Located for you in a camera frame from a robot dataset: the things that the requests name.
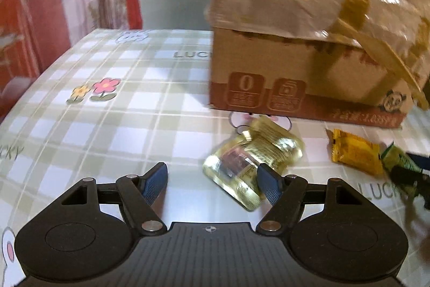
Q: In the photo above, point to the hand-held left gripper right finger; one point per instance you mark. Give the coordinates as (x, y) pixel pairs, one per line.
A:
(268, 184)

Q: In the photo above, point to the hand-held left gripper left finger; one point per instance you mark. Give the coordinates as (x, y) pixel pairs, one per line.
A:
(154, 182)

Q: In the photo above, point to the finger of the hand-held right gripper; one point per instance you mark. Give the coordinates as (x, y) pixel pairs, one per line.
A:
(416, 172)

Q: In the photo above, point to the green snack packet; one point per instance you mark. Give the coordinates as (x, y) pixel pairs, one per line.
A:
(399, 159)

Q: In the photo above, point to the clear yellowish snack packet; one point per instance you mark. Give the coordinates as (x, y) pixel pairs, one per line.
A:
(278, 142)
(231, 172)

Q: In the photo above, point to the yellow snack packet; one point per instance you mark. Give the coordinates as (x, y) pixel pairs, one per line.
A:
(356, 152)

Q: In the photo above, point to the brown cardboard box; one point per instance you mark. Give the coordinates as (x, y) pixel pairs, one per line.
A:
(302, 38)

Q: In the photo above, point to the red floral curtain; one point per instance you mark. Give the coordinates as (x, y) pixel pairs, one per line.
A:
(50, 4)

